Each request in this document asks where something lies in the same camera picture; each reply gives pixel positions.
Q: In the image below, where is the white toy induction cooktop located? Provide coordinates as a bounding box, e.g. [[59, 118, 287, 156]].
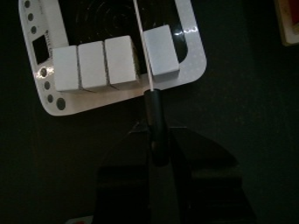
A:
[[16, 0, 210, 117]]

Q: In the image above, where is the wooden box red inside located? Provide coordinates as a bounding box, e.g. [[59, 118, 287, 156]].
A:
[[273, 0, 299, 47]]

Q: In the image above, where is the white toy sushi roll slice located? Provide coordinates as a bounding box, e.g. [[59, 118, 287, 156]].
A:
[[142, 24, 183, 79], [103, 34, 143, 88], [76, 40, 110, 92], [51, 45, 82, 94]]

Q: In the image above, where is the speckled sushi piece red centre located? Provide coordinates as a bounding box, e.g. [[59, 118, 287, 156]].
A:
[[64, 214, 96, 224]]

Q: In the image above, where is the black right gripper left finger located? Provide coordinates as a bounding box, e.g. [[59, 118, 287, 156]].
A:
[[94, 124, 153, 224]]

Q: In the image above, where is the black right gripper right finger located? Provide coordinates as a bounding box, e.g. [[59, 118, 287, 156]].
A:
[[166, 126, 259, 224]]

